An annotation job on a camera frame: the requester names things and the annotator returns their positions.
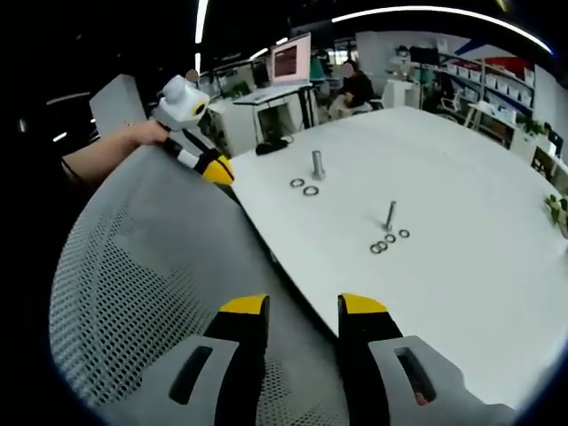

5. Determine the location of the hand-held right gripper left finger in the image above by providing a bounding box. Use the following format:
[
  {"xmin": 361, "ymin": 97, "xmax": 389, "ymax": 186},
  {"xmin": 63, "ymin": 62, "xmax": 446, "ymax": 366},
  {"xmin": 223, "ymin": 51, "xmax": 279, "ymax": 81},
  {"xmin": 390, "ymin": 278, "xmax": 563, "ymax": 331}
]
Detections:
[{"xmin": 144, "ymin": 292, "xmax": 271, "ymax": 426}]

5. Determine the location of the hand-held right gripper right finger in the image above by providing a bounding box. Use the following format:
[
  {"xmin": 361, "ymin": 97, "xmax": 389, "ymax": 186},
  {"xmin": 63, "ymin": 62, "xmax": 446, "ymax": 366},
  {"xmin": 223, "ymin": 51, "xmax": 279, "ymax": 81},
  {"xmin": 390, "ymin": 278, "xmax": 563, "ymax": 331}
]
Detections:
[{"xmin": 336, "ymin": 292, "xmax": 520, "ymax": 426}]

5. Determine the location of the thick threaded steel stud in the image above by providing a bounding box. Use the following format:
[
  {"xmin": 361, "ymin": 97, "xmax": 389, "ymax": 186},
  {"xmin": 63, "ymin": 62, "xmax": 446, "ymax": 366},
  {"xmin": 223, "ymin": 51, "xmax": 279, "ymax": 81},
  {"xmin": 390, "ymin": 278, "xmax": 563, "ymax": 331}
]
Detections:
[{"xmin": 311, "ymin": 150, "xmax": 327, "ymax": 181}]

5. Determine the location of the thin threaded steel stud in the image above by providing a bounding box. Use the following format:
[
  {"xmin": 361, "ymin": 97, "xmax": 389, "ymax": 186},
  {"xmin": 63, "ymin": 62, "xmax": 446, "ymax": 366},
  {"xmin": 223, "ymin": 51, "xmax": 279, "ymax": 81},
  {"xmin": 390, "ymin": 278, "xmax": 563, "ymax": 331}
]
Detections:
[{"xmin": 382, "ymin": 200, "xmax": 398, "ymax": 233}]

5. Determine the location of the person's left hand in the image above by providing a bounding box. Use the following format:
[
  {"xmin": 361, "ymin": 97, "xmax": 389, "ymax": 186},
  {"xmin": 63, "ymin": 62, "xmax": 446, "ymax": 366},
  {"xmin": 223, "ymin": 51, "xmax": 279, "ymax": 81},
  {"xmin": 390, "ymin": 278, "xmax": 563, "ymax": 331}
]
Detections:
[{"xmin": 126, "ymin": 118, "xmax": 172, "ymax": 148}]

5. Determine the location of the small black object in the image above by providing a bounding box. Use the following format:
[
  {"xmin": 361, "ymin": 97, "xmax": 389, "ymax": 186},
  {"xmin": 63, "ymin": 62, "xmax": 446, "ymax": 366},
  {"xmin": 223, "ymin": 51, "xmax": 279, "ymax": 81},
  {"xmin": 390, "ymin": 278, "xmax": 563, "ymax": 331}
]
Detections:
[{"xmin": 255, "ymin": 138, "xmax": 290, "ymax": 156}]

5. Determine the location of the white cabinet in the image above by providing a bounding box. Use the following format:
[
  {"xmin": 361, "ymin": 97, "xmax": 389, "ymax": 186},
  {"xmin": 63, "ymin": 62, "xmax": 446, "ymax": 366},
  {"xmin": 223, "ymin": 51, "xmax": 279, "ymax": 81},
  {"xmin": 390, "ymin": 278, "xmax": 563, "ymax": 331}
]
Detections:
[{"xmin": 88, "ymin": 74, "xmax": 148, "ymax": 135}]

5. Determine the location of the white standing desk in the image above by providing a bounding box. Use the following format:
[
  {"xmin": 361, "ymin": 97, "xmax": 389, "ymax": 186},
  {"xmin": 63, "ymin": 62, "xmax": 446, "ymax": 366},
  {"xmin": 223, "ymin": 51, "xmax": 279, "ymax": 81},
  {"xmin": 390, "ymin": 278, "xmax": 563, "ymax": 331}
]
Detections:
[{"xmin": 232, "ymin": 83, "xmax": 319, "ymax": 146}]

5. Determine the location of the straight ceiling light strip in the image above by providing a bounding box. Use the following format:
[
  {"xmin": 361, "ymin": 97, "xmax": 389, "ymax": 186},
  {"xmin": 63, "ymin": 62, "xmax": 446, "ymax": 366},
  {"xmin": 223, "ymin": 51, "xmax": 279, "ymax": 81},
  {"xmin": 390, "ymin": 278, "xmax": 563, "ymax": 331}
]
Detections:
[{"xmin": 194, "ymin": 0, "xmax": 210, "ymax": 45}]

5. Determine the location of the grey mesh office chair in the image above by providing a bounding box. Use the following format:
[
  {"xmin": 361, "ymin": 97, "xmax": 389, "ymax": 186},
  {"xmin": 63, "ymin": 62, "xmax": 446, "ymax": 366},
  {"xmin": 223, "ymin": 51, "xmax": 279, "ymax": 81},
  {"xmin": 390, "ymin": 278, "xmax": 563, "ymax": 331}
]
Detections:
[{"xmin": 48, "ymin": 144, "xmax": 356, "ymax": 426}]

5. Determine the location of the computer monitor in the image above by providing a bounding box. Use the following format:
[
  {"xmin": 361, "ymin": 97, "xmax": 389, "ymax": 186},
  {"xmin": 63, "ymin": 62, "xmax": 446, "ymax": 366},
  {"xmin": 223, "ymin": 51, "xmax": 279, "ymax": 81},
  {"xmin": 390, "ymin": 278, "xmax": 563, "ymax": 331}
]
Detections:
[{"xmin": 269, "ymin": 32, "xmax": 313, "ymax": 88}]

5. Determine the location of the green potted plant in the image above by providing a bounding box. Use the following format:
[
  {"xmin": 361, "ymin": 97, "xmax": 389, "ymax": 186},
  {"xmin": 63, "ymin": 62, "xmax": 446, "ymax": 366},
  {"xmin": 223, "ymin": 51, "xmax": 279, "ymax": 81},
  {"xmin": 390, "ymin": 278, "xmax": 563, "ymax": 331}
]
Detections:
[{"xmin": 543, "ymin": 191, "xmax": 568, "ymax": 241}]

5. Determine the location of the long curved ceiling light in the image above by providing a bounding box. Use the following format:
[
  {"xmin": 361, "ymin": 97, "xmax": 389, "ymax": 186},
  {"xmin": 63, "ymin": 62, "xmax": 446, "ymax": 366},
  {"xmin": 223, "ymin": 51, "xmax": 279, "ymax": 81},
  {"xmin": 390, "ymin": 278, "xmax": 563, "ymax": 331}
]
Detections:
[{"xmin": 331, "ymin": 4, "xmax": 556, "ymax": 55}]

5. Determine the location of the storage shelf with white bins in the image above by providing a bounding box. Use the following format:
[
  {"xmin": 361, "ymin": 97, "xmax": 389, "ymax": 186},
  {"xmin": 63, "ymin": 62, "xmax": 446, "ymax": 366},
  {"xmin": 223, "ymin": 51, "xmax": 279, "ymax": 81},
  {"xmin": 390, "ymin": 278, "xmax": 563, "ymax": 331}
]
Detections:
[{"xmin": 437, "ymin": 43, "xmax": 537, "ymax": 114}]

